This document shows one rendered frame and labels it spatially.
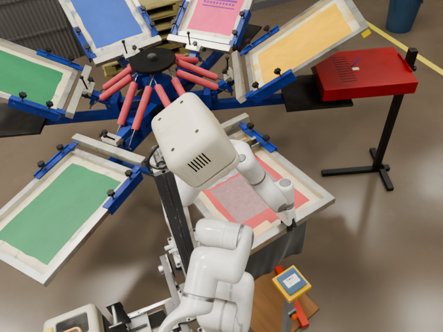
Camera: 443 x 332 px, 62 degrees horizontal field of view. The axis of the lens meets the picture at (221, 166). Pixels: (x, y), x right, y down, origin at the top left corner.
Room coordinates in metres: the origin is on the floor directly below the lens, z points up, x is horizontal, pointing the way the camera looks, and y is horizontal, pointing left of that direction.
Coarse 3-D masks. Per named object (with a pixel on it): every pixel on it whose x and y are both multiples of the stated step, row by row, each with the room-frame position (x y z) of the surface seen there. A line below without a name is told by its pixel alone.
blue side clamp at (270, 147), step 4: (248, 128) 1.77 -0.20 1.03; (252, 128) 1.75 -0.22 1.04; (248, 132) 1.73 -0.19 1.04; (252, 132) 1.72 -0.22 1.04; (256, 132) 1.70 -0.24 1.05; (252, 136) 1.68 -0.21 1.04; (256, 136) 1.67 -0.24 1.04; (260, 136) 1.66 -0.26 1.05; (256, 140) 1.64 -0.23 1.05; (260, 140) 1.63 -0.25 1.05; (264, 144) 1.59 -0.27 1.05; (268, 144) 1.58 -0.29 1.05; (272, 144) 1.57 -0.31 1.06; (268, 148) 1.54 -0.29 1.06; (272, 148) 1.54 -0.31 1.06; (276, 148) 1.53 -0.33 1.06
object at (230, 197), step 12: (228, 180) 1.37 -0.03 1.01; (204, 192) 1.31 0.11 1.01; (216, 192) 1.29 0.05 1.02; (228, 192) 1.28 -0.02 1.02; (240, 192) 1.27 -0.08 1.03; (216, 204) 1.21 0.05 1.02; (228, 204) 1.19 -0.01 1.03; (240, 204) 1.18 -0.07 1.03; (252, 204) 1.17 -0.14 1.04; (228, 216) 1.11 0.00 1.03; (240, 216) 1.10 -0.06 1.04; (252, 216) 1.09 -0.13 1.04; (264, 216) 1.08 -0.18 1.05; (252, 228) 1.01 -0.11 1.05
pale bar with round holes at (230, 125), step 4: (240, 116) 1.87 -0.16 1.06; (244, 116) 1.86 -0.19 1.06; (248, 116) 1.85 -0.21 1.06; (232, 120) 1.84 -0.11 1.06; (236, 120) 1.83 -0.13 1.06; (240, 120) 1.82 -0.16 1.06; (244, 120) 1.83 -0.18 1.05; (248, 120) 1.85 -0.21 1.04; (224, 124) 1.80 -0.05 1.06; (228, 124) 1.79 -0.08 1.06; (232, 124) 1.79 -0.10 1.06; (236, 124) 1.81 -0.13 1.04; (224, 128) 1.77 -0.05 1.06; (228, 128) 1.78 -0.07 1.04; (232, 128) 1.79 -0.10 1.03
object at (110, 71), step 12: (144, 0) 4.54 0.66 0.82; (156, 0) 4.50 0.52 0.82; (168, 0) 4.45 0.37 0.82; (180, 0) 4.43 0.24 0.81; (156, 12) 4.49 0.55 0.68; (168, 12) 4.40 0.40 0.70; (156, 24) 4.41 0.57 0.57; (168, 24) 4.37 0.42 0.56; (168, 48) 4.35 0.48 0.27; (180, 48) 4.39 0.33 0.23; (108, 72) 4.11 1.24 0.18
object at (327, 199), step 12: (240, 132) 1.75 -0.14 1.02; (276, 156) 1.48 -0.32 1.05; (288, 168) 1.37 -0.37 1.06; (300, 180) 1.28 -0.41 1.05; (312, 180) 1.24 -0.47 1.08; (324, 192) 1.15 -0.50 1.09; (312, 204) 1.08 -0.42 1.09; (324, 204) 1.07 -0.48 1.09; (204, 216) 1.11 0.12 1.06; (300, 216) 1.02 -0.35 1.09; (312, 216) 1.03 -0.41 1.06; (276, 228) 0.97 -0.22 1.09; (264, 240) 0.91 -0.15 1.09; (252, 252) 0.87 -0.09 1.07
